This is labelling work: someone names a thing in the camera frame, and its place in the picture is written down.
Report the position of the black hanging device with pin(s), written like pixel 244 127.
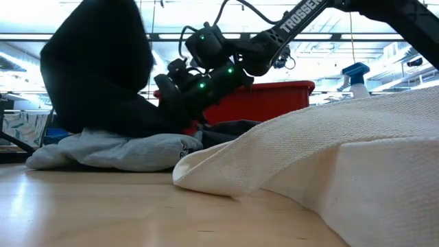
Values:
pixel 286 58

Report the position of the blue box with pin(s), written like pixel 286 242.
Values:
pixel 56 135

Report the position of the black garment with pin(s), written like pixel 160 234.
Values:
pixel 96 68

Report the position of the light grey garment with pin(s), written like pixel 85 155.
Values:
pixel 120 151

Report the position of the spray bottle with blue nozzle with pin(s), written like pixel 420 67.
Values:
pixel 356 73

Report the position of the cream woven cloth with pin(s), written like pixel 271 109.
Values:
pixel 343 154

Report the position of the dark grey garment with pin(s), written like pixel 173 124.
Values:
pixel 229 132

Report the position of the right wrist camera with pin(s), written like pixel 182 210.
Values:
pixel 180 70

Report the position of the leaf patterned cloth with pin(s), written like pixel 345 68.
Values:
pixel 20 128

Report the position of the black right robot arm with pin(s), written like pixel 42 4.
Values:
pixel 267 48

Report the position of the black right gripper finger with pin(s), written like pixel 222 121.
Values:
pixel 166 91
pixel 187 115

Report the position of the black ceiling rail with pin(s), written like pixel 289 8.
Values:
pixel 377 36

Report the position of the black ceiling device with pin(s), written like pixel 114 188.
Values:
pixel 415 62

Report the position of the black aluminium table frame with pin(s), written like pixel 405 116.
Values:
pixel 13 157

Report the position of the red plastic bin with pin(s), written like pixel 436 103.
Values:
pixel 267 103

